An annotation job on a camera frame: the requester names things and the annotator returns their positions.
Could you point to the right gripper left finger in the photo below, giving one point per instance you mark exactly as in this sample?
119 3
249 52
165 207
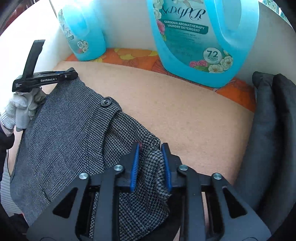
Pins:
68 217

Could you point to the blue detergent jug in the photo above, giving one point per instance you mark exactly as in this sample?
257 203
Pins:
205 42
80 25

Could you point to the folded black clothes stack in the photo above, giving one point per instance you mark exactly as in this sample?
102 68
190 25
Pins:
266 179

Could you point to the pink beige blanket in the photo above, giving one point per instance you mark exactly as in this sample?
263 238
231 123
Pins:
207 131

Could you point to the orange floral bedsheet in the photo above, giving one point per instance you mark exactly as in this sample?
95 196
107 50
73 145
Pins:
236 90

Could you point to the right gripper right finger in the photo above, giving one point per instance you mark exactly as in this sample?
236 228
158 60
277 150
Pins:
211 207

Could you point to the left blue detergent jug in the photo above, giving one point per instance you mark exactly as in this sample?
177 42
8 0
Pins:
80 25

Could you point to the right blue detergent jug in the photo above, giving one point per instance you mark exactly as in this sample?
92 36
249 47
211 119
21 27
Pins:
205 42

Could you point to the left white gloved hand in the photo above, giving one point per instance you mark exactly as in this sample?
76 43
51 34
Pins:
20 110

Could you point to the grey houndstooth pants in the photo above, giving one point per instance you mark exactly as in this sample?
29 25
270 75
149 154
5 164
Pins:
72 133

